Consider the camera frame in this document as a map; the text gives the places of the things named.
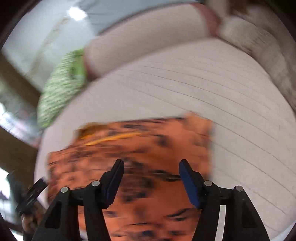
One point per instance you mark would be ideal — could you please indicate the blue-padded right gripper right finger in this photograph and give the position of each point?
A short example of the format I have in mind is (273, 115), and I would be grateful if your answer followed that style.
(193, 184)

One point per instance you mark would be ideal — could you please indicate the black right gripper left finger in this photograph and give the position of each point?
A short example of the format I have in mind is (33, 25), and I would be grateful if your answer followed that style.
(110, 182)

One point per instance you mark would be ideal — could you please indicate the orange black floral garment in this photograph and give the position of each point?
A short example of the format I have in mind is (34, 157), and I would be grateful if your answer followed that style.
(151, 202)

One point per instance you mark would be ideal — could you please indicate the person's left hand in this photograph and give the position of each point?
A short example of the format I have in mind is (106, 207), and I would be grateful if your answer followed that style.
(30, 222)

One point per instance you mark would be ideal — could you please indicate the beige quilted mattress cover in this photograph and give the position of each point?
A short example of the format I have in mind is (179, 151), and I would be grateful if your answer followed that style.
(204, 101)

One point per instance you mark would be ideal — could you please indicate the wooden framed window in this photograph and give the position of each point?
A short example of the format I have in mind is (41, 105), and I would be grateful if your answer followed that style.
(20, 135)

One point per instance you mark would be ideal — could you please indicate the green white patterned pillow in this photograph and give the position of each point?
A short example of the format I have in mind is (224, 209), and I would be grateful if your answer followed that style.
(68, 79)

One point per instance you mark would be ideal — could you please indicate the pink bolster cushion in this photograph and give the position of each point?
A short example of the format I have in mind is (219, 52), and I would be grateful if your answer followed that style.
(146, 32)

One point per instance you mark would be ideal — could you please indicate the light blue grey pillow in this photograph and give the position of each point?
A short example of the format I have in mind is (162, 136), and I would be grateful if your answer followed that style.
(103, 14)

